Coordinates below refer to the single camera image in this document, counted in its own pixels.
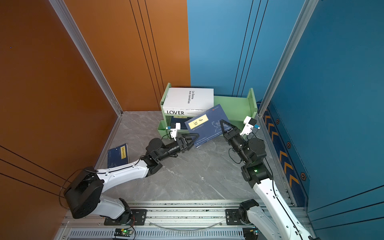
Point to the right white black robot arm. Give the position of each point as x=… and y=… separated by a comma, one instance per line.
x=281, y=224

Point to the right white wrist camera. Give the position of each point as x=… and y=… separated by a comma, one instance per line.
x=249, y=125

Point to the green wooden two-tier shelf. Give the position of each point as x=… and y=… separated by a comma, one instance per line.
x=236, y=108

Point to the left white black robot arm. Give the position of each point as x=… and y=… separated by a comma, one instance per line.
x=85, y=194

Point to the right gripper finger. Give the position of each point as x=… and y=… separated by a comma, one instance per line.
x=225, y=126
x=233, y=132

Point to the left aluminium corner post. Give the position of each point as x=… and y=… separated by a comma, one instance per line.
x=74, y=32

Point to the right circuit board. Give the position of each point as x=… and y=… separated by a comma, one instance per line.
x=251, y=234

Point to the navy book with yellow label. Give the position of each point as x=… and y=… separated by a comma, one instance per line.
x=182, y=122

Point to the left green circuit board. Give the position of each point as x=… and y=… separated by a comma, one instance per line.
x=124, y=234

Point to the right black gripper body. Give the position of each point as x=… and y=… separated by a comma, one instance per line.
x=239, y=145

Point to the navy blue book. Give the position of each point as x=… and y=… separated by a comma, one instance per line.
x=207, y=125

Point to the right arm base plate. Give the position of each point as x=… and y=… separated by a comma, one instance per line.
x=236, y=217

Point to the aluminium corner post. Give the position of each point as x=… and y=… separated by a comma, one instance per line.
x=295, y=37
x=74, y=32

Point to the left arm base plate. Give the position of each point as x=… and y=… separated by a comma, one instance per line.
x=135, y=217

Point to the small green pen holder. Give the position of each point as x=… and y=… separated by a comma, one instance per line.
x=163, y=128

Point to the aluminium rail frame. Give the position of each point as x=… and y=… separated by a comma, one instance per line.
x=166, y=220

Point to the LOVER black white book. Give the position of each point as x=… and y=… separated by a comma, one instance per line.
x=189, y=113

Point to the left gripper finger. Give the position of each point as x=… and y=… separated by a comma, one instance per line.
x=190, y=142
x=189, y=137

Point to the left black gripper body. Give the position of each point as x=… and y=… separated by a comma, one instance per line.
x=176, y=150

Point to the right aluminium corner post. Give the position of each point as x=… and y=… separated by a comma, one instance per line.
x=295, y=37

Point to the white book with brown pattern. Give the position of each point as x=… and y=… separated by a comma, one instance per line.
x=189, y=98

